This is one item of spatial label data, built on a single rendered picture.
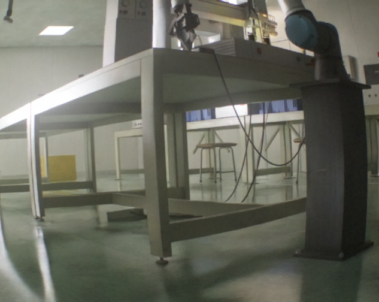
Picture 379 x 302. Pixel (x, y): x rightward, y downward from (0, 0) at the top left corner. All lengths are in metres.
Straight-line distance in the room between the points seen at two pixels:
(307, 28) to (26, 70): 8.26
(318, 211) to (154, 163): 0.58
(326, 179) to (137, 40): 1.16
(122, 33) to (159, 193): 0.89
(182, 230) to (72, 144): 8.05
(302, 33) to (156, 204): 0.75
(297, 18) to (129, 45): 0.99
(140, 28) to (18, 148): 7.10
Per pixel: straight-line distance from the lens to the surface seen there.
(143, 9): 2.29
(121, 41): 2.18
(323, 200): 1.54
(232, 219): 1.83
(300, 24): 1.47
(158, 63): 1.62
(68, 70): 9.76
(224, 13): 2.57
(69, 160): 7.86
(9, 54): 9.33
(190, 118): 6.38
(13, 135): 5.72
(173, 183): 3.44
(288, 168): 5.85
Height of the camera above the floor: 0.39
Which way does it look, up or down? level
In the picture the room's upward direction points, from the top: 3 degrees counter-clockwise
